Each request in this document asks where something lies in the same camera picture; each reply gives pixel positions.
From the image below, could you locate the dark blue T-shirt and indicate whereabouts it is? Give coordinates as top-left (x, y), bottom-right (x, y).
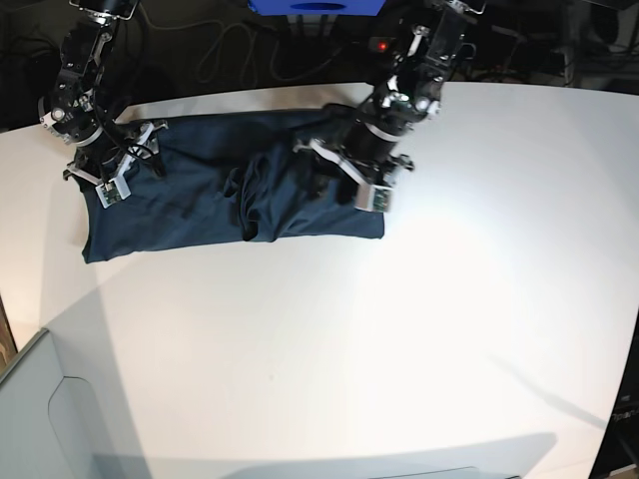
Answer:
top-left (78, 110), bottom-right (384, 263)

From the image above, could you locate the grey cable loop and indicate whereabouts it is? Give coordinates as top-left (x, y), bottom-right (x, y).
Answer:
top-left (195, 18), bottom-right (345, 84)

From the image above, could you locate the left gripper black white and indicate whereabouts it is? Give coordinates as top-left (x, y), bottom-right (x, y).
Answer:
top-left (294, 119), bottom-right (414, 214)

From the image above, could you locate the grey panel lower left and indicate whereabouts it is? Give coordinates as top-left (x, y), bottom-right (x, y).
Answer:
top-left (0, 326), bottom-right (151, 479)

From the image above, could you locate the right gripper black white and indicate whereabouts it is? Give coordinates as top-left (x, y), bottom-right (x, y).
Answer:
top-left (63, 120), bottom-right (169, 209)

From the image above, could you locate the black power strip red switch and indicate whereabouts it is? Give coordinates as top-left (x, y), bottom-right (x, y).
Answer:
top-left (367, 36), bottom-right (397, 54)

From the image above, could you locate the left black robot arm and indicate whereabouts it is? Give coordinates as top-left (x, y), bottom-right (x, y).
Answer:
top-left (294, 1), bottom-right (486, 214)

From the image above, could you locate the blue box on stand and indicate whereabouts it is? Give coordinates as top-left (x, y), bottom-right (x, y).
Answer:
top-left (248, 0), bottom-right (385, 16)

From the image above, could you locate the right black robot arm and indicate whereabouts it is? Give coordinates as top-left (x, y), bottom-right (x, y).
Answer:
top-left (38, 1), bottom-right (168, 209)

